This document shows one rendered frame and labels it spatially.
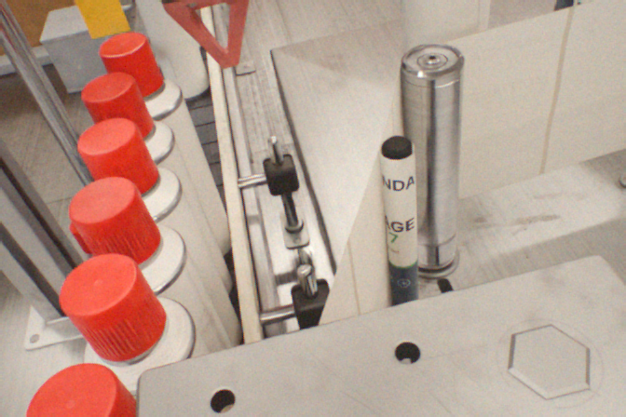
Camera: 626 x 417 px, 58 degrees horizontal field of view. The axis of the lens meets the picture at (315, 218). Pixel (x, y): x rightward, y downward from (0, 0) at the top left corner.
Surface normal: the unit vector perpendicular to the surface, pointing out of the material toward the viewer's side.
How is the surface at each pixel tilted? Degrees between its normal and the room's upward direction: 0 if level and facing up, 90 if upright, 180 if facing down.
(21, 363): 0
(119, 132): 2
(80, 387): 2
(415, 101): 90
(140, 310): 90
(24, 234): 90
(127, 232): 90
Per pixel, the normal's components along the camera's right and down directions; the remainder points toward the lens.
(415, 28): -0.72, 0.56
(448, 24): -0.09, 0.71
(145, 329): 0.79, 0.35
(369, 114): -0.14, -0.69
